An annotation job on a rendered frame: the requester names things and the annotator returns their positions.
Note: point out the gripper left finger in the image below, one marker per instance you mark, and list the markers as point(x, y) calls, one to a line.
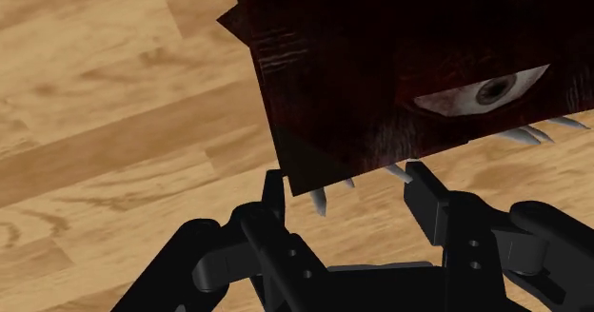
point(260, 251)

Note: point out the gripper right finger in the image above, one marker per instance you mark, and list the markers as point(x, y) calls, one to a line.
point(468, 237)

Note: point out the dark red monster book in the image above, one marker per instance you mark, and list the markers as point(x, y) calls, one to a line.
point(371, 70)

